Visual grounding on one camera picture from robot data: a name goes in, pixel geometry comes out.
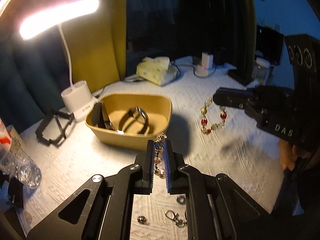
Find keychain with round pendant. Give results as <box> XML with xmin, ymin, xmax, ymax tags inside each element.
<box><xmin>165</xmin><ymin>210</ymin><xmax>187</xmax><ymax>228</ymax></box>

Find red gold bead bracelet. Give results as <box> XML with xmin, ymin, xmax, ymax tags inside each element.
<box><xmin>199</xmin><ymin>96</ymin><xmax>228</xmax><ymax>136</ymax></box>

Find gold strap wristwatch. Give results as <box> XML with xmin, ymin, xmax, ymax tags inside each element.
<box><xmin>118</xmin><ymin>107</ymin><xmax>149</xmax><ymax>134</ymax></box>

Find black strap wristwatch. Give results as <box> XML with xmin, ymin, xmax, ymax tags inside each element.
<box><xmin>91</xmin><ymin>101</ymin><xmax>124</xmax><ymax>134</ymax></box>

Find right hand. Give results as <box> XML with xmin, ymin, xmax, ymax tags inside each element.
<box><xmin>278</xmin><ymin>139</ymin><xmax>312</xmax><ymax>171</ymax></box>

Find small white-lid jar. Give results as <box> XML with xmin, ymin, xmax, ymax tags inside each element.
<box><xmin>251</xmin><ymin>57</ymin><xmax>270</xmax><ymax>85</ymax></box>

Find small silver earring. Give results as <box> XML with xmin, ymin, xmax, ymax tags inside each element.
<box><xmin>137</xmin><ymin>216</ymin><xmax>148</xmax><ymax>224</ymax></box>

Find white charger adapter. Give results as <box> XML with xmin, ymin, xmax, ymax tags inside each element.
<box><xmin>195</xmin><ymin>53</ymin><xmax>216</xmax><ymax>78</ymax></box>

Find tan paper tray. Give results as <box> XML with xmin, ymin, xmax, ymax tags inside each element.
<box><xmin>85</xmin><ymin>92</ymin><xmax>172</xmax><ymax>151</ymax></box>

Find tissue pack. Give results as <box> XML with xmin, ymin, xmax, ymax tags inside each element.
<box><xmin>136</xmin><ymin>57</ymin><xmax>178</xmax><ymax>87</ymax></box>

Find white desk lamp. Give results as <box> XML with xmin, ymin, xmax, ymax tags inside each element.
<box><xmin>19</xmin><ymin>0</ymin><xmax>101</xmax><ymax>122</ymax></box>

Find clear plastic water bottle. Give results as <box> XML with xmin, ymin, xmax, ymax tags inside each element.
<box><xmin>1</xmin><ymin>120</ymin><xmax>42</xmax><ymax>189</ymax></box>

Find yellow chair back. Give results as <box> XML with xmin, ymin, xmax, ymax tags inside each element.
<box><xmin>62</xmin><ymin>0</ymin><xmax>126</xmax><ymax>92</ymax></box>

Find black rectangular frame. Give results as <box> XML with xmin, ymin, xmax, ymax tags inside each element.
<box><xmin>35</xmin><ymin>109</ymin><xmax>75</xmax><ymax>148</ymax></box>

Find black power cable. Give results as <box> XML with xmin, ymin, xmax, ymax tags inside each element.
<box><xmin>94</xmin><ymin>61</ymin><xmax>217</xmax><ymax>98</ymax></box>

